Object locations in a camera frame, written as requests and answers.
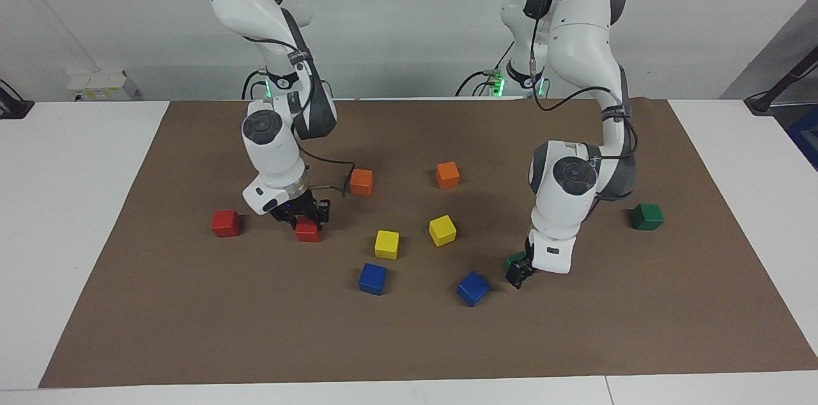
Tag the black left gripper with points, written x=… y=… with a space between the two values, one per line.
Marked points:
x=530 y=252

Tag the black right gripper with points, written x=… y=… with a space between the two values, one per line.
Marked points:
x=295 y=208

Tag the red wooden cube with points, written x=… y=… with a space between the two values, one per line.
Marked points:
x=308 y=234
x=225 y=224

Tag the green wooden cube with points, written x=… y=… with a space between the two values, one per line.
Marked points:
x=647 y=217
x=511 y=259

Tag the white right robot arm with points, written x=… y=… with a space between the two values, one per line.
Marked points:
x=271 y=143

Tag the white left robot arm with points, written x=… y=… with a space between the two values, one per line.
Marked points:
x=569 y=188

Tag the blue wooden cube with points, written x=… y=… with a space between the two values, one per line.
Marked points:
x=473 y=289
x=372 y=279

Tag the orange wooden cube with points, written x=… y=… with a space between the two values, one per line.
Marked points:
x=447 y=175
x=362 y=183

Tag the yellow wooden cube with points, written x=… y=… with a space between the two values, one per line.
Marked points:
x=386 y=245
x=442 y=230

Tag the brown paper mat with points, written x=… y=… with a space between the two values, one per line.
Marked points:
x=192 y=296

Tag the white box with yellow labels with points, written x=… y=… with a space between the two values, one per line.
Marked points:
x=102 y=85

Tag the black slanted stand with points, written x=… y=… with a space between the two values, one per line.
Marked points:
x=773 y=93

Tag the black table clamp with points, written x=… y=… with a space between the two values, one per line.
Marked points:
x=13 y=106

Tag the blue crate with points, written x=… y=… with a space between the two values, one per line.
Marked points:
x=806 y=137

